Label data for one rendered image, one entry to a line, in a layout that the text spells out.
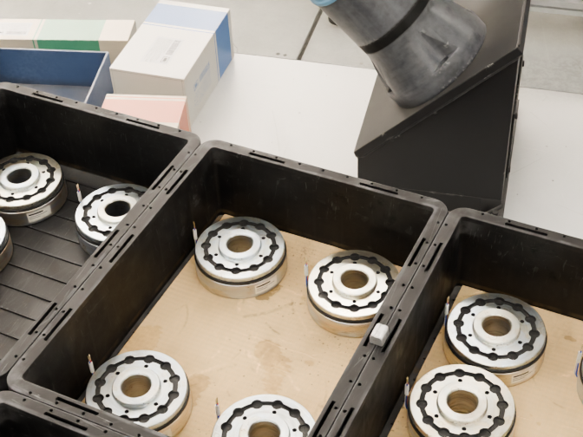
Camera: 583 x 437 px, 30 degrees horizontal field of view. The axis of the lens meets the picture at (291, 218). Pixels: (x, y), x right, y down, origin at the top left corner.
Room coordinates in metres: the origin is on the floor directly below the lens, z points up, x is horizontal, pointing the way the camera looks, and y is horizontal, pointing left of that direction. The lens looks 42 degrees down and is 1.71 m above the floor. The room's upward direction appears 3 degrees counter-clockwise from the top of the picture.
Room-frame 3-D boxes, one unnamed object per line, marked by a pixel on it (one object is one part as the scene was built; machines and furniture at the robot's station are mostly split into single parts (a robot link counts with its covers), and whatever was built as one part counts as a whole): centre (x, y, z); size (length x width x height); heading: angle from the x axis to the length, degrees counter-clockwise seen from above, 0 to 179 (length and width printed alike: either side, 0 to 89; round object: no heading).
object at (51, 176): (1.02, 0.33, 0.86); 0.10 x 0.10 x 0.01
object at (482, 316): (0.74, -0.20, 0.86); 0.05 x 0.05 x 0.01
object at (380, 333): (0.68, -0.08, 0.94); 0.02 x 0.01 x 0.01; 152
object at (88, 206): (0.95, 0.20, 0.86); 0.10 x 0.10 x 0.01
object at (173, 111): (1.23, 0.21, 0.74); 0.16 x 0.12 x 0.07; 172
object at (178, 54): (1.43, 0.17, 0.75); 0.20 x 0.12 x 0.09; 161
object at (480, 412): (0.65, -0.15, 0.86); 0.05 x 0.05 x 0.01
